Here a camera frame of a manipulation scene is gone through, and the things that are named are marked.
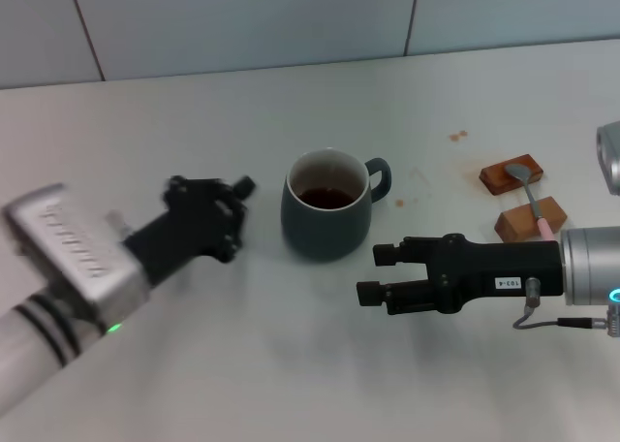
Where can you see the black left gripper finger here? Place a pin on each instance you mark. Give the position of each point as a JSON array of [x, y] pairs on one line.
[[231, 229], [244, 186]]

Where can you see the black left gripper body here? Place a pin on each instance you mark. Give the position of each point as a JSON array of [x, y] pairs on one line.
[[179, 233]]

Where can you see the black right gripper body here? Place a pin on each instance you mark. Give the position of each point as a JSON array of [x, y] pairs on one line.
[[494, 267]]

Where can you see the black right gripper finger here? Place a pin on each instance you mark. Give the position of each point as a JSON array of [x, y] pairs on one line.
[[387, 254], [370, 292]]

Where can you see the grey ceramic cup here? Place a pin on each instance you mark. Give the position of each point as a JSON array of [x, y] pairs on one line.
[[324, 229]]

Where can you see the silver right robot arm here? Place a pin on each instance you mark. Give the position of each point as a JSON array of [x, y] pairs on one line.
[[591, 267]]

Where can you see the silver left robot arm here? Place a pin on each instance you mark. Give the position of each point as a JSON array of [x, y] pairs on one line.
[[29, 345]]

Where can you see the light arched wooden block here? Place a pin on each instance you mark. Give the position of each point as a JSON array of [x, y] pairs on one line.
[[518, 224]]

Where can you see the dark flat wooden block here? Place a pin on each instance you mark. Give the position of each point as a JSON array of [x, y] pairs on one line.
[[499, 178]]

